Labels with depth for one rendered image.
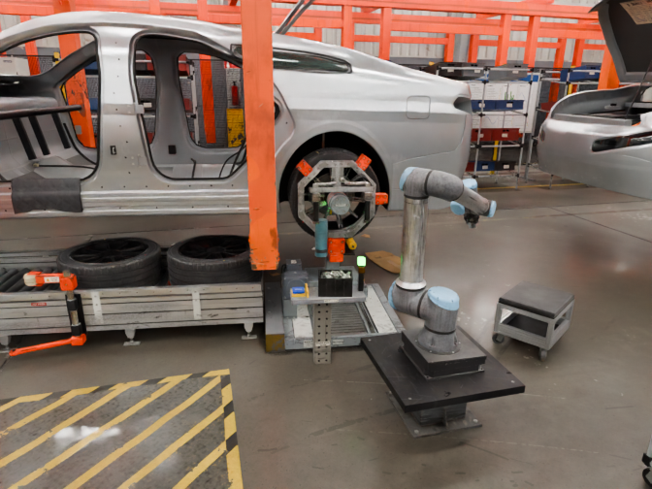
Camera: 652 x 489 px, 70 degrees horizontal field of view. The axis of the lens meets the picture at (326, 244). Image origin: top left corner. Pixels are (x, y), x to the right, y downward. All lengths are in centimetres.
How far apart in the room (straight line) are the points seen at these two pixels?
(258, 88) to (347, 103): 79
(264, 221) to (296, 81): 99
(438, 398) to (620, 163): 298
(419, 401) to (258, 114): 170
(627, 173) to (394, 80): 220
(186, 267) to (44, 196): 105
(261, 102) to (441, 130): 137
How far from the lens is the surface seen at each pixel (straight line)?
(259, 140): 274
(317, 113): 327
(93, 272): 331
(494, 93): 904
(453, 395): 226
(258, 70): 272
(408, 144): 341
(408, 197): 218
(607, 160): 467
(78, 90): 579
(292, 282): 313
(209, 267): 314
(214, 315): 315
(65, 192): 357
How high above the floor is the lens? 159
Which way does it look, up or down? 18 degrees down
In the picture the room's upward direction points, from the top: 1 degrees clockwise
